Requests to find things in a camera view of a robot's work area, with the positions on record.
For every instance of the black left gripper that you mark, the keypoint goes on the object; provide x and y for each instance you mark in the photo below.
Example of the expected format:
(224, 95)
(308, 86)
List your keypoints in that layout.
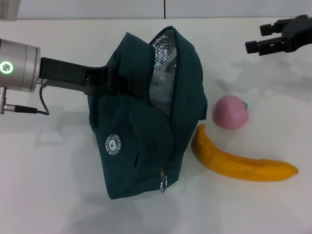
(68, 73)

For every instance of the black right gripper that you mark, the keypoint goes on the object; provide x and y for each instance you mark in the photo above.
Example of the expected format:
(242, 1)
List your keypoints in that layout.
(299, 33)

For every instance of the dark teal lunch bag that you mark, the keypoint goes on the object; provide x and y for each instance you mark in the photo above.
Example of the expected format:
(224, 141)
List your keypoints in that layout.
(136, 146)

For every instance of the pink toy peach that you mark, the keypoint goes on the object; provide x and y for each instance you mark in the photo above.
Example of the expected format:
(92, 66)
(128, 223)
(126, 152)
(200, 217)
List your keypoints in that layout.
(229, 113)

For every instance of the yellow banana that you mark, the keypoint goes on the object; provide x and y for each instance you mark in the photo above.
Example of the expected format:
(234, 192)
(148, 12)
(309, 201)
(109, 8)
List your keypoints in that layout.
(231, 164)

